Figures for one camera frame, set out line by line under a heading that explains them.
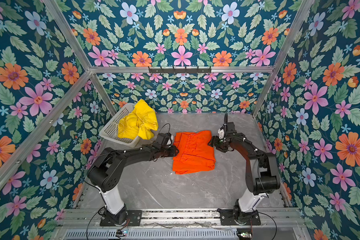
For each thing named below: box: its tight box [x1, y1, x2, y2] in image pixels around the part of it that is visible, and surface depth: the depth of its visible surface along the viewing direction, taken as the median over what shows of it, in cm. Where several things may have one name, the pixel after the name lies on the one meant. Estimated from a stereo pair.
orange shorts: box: [172, 130, 216, 175], surface depth 95 cm
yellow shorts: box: [117, 99, 159, 140], surface depth 106 cm
